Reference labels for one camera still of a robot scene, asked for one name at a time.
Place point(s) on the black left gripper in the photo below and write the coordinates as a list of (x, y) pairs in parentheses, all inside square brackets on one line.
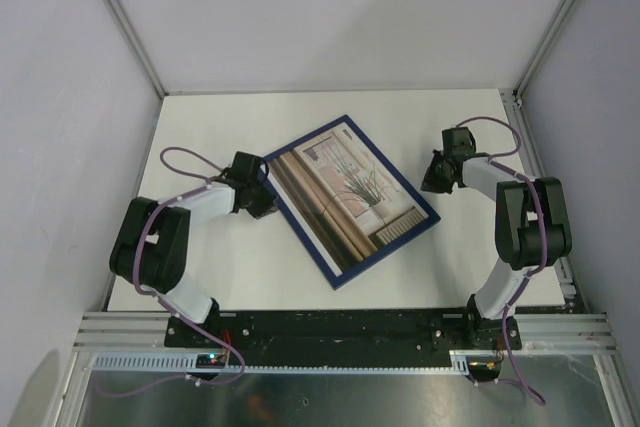
[(267, 204)]

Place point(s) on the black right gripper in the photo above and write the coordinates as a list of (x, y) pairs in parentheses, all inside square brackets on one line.
[(431, 183)]

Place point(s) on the blue wooden picture frame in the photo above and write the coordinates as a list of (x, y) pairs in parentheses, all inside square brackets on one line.
[(435, 217)]

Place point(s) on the printed interior photo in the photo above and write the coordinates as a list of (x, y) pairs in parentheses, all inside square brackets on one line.
[(345, 197)]

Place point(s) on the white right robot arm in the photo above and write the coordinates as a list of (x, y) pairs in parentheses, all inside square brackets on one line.
[(531, 228)]

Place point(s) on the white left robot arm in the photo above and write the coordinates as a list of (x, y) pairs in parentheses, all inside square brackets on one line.
[(151, 248)]

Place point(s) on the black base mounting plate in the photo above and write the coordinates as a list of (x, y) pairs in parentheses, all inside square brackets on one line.
[(361, 337)]

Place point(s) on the grey slotted cable duct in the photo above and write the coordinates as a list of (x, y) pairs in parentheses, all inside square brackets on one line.
[(444, 363)]

